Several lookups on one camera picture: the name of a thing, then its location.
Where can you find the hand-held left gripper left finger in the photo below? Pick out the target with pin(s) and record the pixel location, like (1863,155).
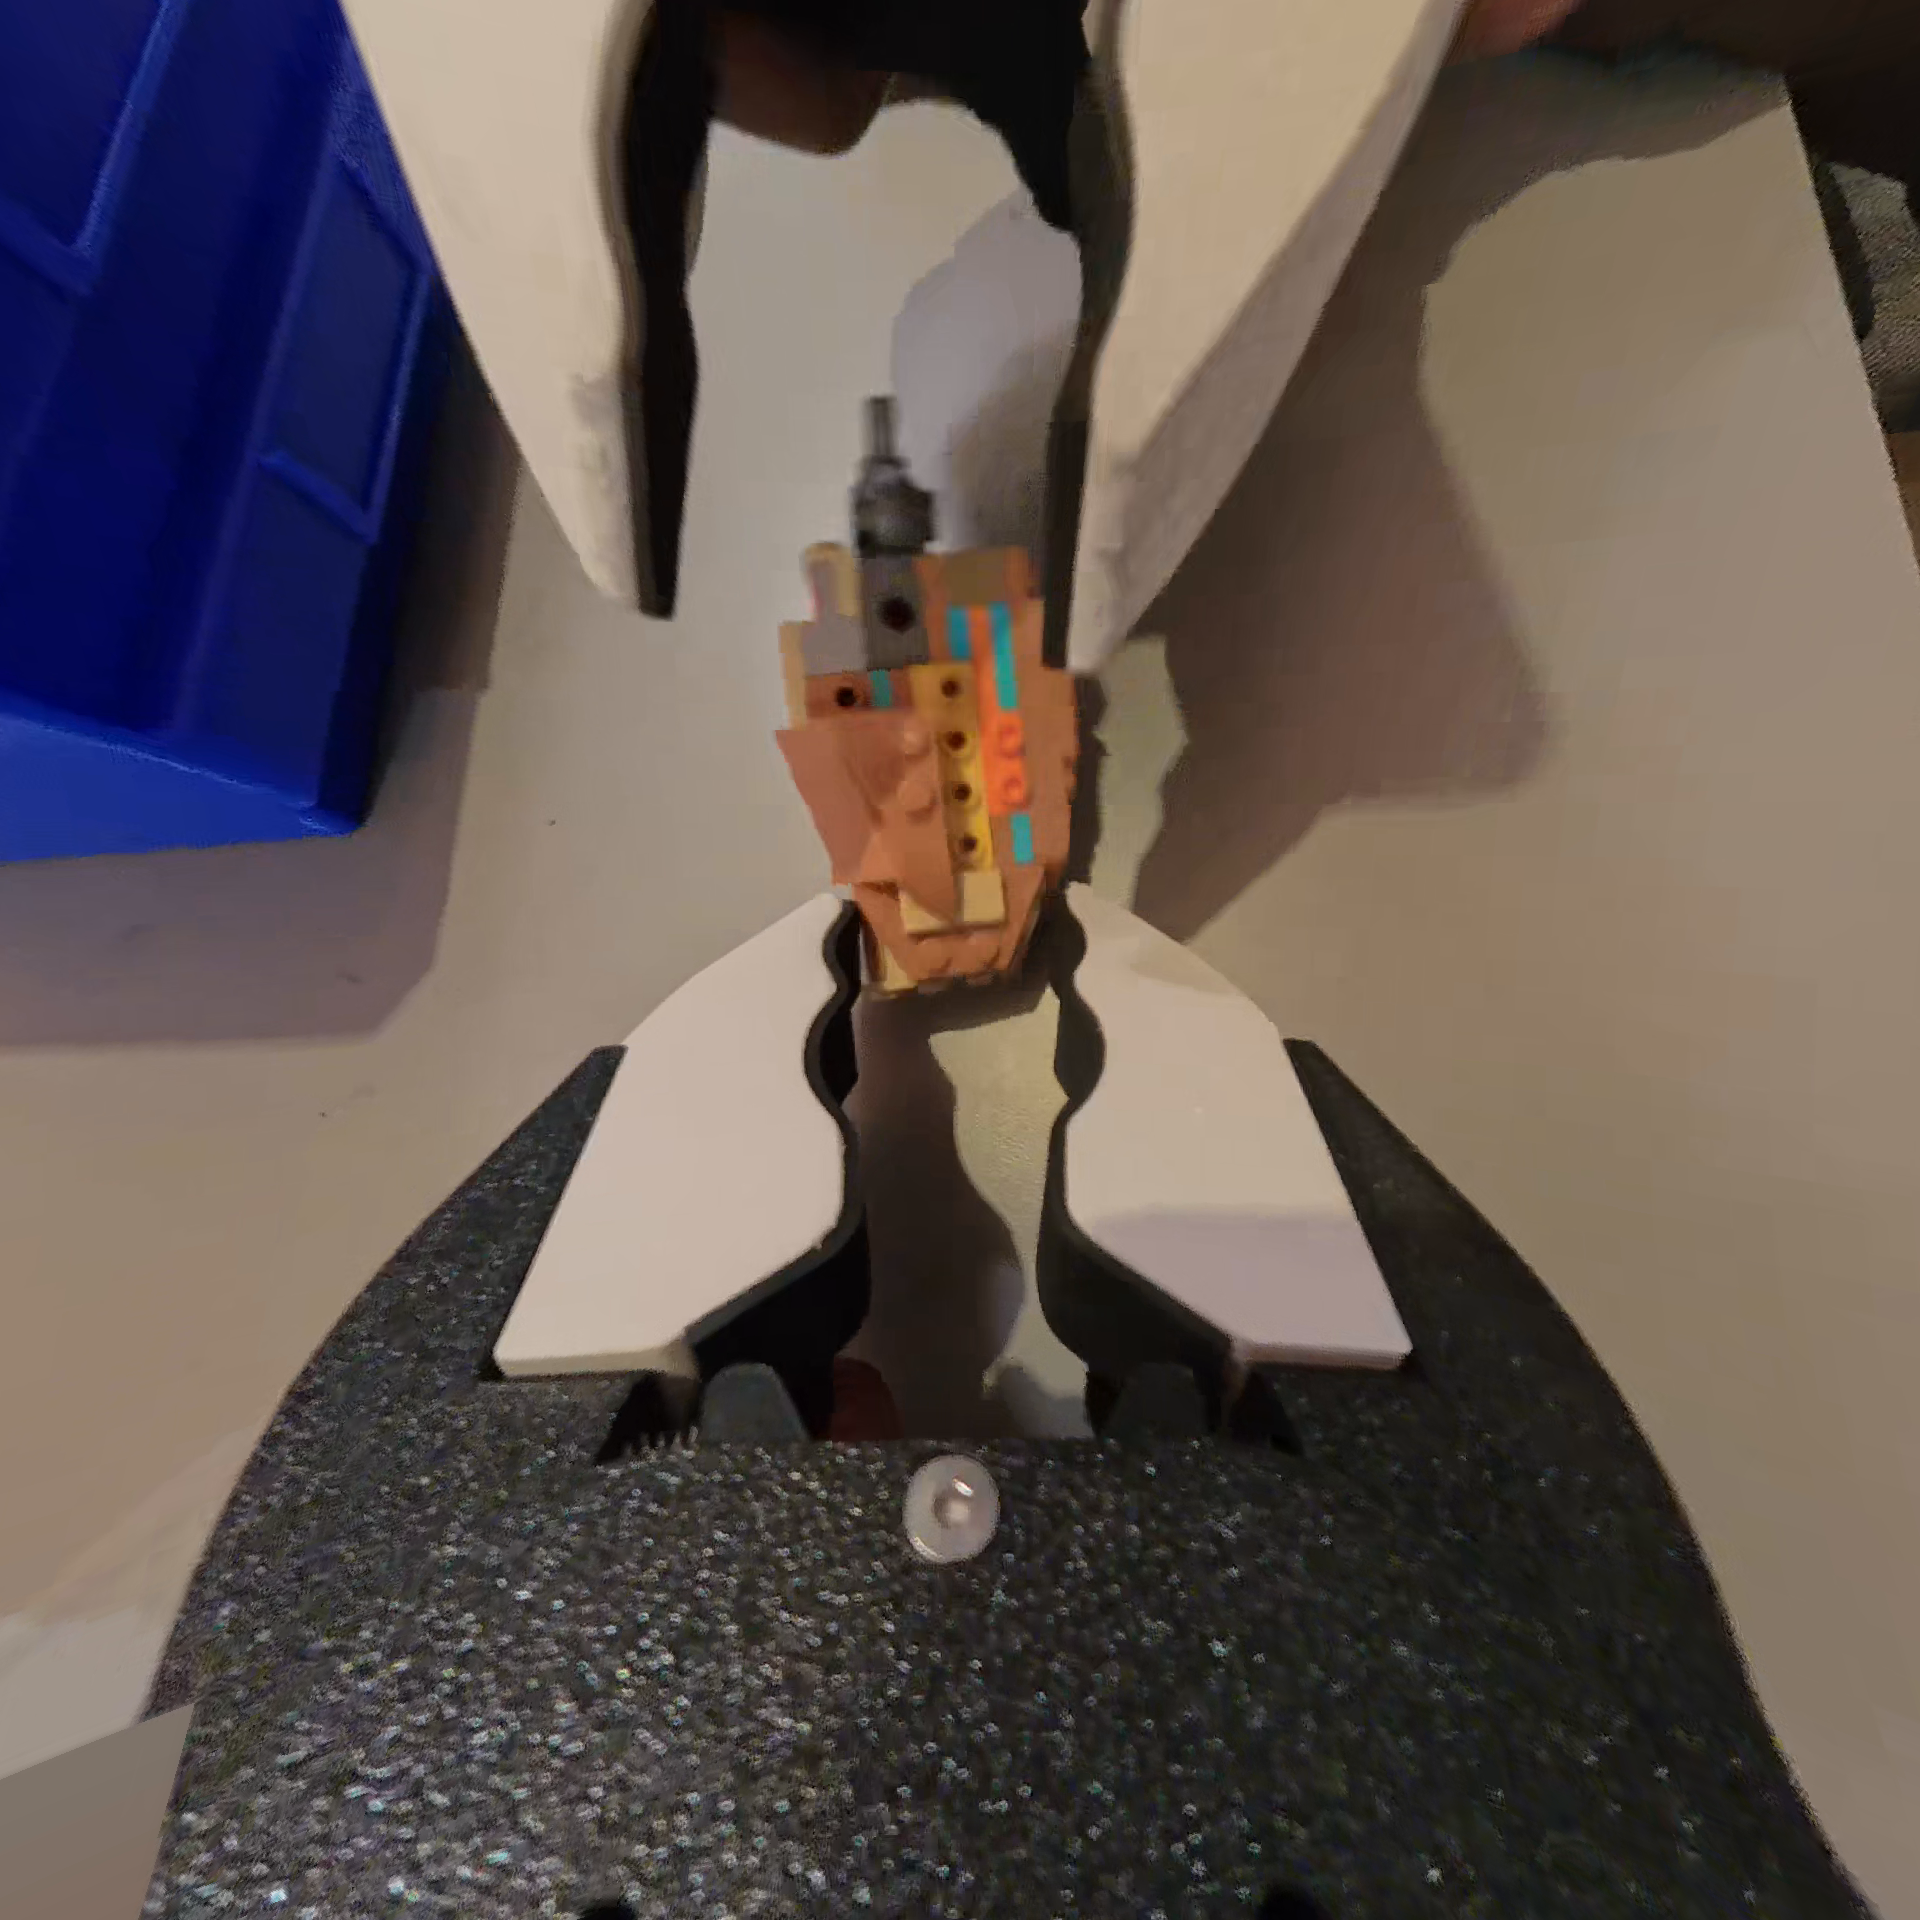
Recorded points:
(676,1201)

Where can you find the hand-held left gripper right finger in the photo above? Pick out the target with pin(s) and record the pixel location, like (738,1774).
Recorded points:
(1232,1201)

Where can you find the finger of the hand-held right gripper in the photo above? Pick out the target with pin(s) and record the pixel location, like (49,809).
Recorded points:
(1232,240)
(539,211)

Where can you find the stack of blue plastic bins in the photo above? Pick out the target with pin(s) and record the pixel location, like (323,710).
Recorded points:
(181,391)

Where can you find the small grey toy part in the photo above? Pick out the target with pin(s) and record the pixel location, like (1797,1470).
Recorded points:
(884,481)

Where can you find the brown toy brick model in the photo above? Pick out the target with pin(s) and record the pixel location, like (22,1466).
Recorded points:
(932,781)

